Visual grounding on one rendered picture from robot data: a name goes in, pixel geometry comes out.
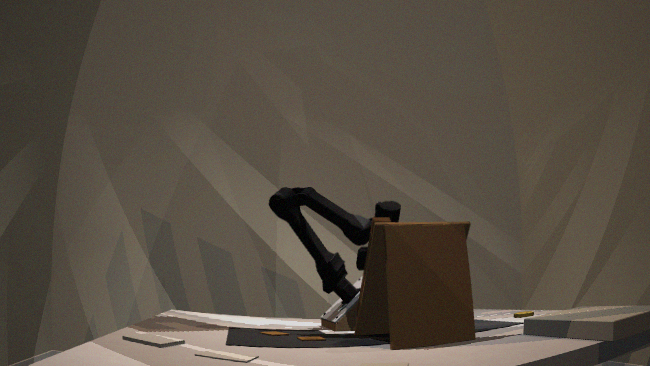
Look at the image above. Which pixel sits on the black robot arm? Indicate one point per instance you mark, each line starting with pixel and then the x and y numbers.
pixel 286 205

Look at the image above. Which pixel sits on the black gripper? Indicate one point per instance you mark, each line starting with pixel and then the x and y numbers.
pixel 361 258

